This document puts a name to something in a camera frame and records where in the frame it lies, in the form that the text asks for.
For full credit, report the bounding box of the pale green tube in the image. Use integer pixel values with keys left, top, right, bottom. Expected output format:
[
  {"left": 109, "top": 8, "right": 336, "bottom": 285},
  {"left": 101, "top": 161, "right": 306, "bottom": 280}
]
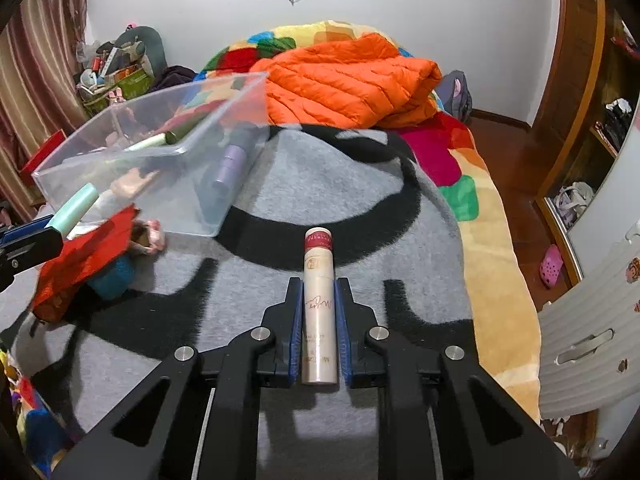
[{"left": 47, "top": 183, "right": 99, "bottom": 238}]

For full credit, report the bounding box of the cream bottle red cap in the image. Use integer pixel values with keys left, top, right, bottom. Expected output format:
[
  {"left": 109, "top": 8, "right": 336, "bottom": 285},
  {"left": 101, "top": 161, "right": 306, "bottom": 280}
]
[{"left": 302, "top": 226, "right": 338, "bottom": 386}]

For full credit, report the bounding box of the purple cosmetic bottle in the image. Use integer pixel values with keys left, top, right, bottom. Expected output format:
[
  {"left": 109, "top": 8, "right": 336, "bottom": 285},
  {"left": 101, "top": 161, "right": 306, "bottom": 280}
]
[{"left": 212, "top": 124, "right": 262, "bottom": 194}]

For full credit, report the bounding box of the red packet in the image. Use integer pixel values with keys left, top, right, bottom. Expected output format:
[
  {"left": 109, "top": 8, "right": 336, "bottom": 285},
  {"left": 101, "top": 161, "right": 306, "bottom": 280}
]
[{"left": 29, "top": 204, "right": 139, "bottom": 323}]

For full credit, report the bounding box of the red box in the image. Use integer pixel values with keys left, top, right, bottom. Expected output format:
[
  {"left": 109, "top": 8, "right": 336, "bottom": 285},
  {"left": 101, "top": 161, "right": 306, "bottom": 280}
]
[{"left": 20, "top": 129, "right": 66, "bottom": 186}]

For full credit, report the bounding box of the teal round object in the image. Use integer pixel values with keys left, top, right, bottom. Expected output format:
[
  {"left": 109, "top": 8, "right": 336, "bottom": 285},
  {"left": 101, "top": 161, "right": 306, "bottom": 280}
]
[{"left": 88, "top": 254, "right": 136, "bottom": 301}]

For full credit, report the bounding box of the pink hair clip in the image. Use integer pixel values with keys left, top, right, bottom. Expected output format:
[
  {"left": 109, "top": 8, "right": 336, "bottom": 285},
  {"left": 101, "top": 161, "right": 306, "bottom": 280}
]
[{"left": 128, "top": 220, "right": 166, "bottom": 256}]

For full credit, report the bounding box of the grey black blanket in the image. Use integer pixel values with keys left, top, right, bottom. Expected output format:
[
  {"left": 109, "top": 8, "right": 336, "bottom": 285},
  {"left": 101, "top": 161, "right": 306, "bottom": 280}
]
[{"left": 1, "top": 125, "right": 474, "bottom": 479}]

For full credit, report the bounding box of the colourful patchwork quilt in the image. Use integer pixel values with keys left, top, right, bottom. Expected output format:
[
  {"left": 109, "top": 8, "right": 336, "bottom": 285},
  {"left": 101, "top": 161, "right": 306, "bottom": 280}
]
[{"left": 198, "top": 21, "right": 541, "bottom": 419}]

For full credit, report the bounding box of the pink rabbit toy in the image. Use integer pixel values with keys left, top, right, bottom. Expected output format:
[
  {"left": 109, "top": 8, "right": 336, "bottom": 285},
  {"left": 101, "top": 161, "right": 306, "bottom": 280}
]
[{"left": 107, "top": 87, "right": 126, "bottom": 105}]

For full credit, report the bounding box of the clear plastic storage box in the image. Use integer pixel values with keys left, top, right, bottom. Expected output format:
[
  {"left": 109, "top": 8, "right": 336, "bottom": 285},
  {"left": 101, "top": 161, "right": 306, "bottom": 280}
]
[{"left": 32, "top": 73, "right": 269, "bottom": 236}]

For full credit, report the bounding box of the dark green bottle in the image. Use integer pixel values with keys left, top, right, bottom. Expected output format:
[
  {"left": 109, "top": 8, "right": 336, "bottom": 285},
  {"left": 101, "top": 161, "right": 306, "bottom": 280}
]
[{"left": 163, "top": 114, "right": 207, "bottom": 145}]

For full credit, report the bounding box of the green basket of clutter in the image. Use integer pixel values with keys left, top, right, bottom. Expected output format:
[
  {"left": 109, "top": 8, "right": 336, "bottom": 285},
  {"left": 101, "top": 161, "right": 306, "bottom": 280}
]
[{"left": 75, "top": 25, "right": 167, "bottom": 117}]

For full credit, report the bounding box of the striped curtain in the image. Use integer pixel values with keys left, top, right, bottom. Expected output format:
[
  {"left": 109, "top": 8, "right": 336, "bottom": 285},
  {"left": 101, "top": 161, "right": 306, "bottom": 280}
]
[{"left": 1, "top": 0, "right": 87, "bottom": 221}]

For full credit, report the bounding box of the dark clothes pile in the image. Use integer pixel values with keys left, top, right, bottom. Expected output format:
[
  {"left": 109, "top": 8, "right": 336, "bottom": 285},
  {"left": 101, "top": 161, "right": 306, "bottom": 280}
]
[{"left": 148, "top": 65, "right": 196, "bottom": 93}]

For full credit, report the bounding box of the pink croc shoe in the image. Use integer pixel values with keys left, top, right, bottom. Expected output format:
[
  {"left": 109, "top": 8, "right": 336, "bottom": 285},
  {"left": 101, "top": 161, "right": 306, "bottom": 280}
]
[{"left": 538, "top": 244, "right": 564, "bottom": 288}]

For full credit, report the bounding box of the white drawer cabinet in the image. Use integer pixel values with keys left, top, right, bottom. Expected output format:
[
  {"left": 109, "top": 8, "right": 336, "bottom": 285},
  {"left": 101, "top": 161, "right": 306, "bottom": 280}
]
[{"left": 537, "top": 219, "right": 640, "bottom": 421}]

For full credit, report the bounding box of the orange puffer jacket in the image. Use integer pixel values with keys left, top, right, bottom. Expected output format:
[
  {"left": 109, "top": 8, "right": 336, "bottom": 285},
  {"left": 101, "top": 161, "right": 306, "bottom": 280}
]
[{"left": 250, "top": 34, "right": 442, "bottom": 129}]

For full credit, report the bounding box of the brown wooden wardrobe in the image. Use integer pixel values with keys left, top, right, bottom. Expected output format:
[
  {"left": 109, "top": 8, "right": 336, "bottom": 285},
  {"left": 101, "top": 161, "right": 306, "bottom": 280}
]
[{"left": 470, "top": 0, "right": 640, "bottom": 286}]

